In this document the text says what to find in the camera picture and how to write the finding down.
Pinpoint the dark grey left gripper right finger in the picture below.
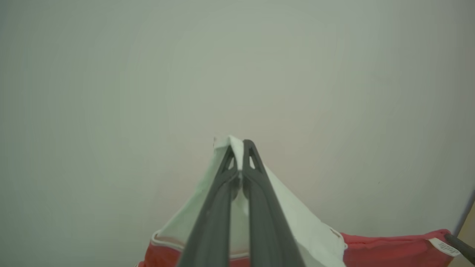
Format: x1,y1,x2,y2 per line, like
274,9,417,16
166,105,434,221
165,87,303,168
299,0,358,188
241,139,306,267

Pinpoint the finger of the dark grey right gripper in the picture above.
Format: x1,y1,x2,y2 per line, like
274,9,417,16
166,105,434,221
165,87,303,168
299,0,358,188
445,233,475,264

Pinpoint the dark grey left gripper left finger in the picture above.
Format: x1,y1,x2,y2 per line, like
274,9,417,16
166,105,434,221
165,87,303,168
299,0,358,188
177,145,241,267

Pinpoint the red jersey with navy number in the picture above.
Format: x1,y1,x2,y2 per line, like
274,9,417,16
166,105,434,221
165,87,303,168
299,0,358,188
135,135,462,267

